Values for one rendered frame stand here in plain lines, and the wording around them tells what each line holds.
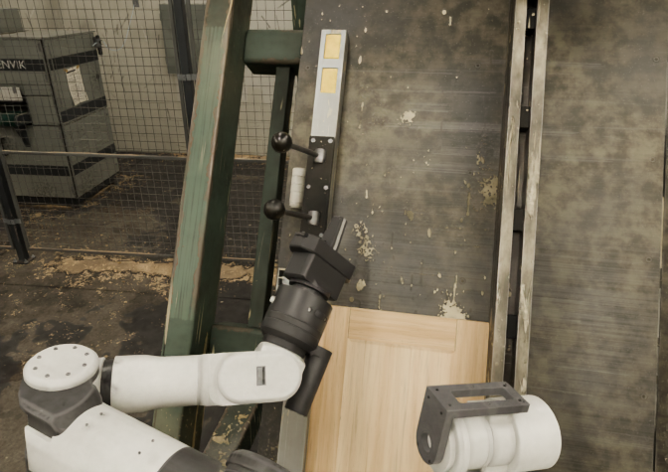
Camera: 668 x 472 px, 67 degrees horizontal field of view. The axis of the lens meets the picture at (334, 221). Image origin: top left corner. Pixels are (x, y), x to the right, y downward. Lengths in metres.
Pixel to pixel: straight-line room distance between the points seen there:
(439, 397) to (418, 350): 0.51
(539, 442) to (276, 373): 0.33
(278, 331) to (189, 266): 0.37
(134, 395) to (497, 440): 0.43
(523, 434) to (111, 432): 0.41
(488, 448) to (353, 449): 0.55
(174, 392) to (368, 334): 0.41
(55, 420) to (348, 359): 0.53
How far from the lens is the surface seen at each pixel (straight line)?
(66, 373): 0.67
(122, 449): 0.60
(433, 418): 0.48
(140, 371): 0.71
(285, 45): 1.17
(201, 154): 1.05
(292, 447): 1.02
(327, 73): 1.04
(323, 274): 0.75
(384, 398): 0.99
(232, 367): 0.68
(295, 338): 0.71
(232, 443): 1.36
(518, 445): 0.51
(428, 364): 0.98
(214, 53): 1.11
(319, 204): 0.96
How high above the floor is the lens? 1.79
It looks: 25 degrees down
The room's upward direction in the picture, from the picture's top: straight up
